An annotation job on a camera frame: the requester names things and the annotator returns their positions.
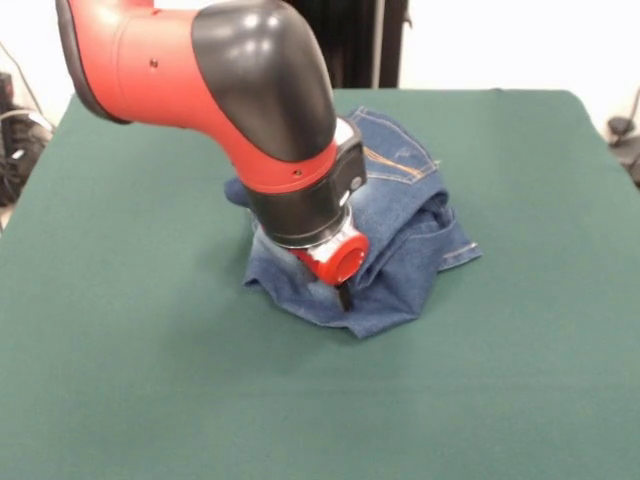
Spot blue denim jeans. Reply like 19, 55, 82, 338
223, 105, 484, 340

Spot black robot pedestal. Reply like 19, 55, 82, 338
309, 0, 415, 90

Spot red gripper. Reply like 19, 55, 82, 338
287, 233, 371, 312

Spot dark green table cloth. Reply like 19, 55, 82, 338
0, 88, 640, 480

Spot black wheeled stand base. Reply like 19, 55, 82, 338
0, 72, 55, 207
607, 115, 640, 189

